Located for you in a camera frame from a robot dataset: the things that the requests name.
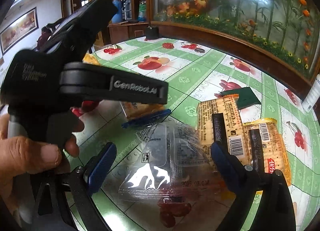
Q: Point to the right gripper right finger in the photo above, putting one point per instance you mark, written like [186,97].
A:
[275,211]

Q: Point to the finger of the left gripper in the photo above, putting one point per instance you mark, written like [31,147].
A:
[147,119]

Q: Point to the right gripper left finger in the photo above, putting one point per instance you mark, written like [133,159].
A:
[53,212]

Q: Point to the yellow cracker pack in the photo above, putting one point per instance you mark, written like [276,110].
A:
[133,110]

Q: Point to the clear plastic snack bag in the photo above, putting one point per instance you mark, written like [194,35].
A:
[172,166]

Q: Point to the dark green snack packet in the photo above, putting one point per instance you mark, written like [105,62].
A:
[246,97]

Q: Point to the person's left hand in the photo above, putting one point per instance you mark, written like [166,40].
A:
[20,155]

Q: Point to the orange cracker pack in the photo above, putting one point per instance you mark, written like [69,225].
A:
[266,148]

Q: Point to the yellow-rimmed white tray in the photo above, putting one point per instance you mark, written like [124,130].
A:
[90,59]

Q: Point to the fruit-pattern green tablecloth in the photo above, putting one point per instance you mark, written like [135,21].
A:
[194,73]

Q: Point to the brown-striped cracker pack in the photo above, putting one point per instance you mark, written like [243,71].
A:
[219,120]

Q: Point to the black cup on table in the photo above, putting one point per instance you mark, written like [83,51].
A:
[152,33]

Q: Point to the blue jug on shelf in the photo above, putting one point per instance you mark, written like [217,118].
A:
[117,18]

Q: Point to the white spray bottle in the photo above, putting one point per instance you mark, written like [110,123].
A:
[312,96]

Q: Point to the wooden cabinet with floral glass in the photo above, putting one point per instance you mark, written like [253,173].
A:
[279,36]

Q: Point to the framed wall picture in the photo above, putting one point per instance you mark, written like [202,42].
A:
[19,29]

